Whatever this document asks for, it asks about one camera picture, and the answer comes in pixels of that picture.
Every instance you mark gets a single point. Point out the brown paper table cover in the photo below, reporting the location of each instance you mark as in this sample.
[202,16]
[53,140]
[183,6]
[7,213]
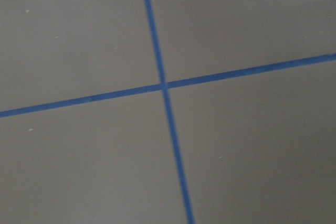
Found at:
[167,111]

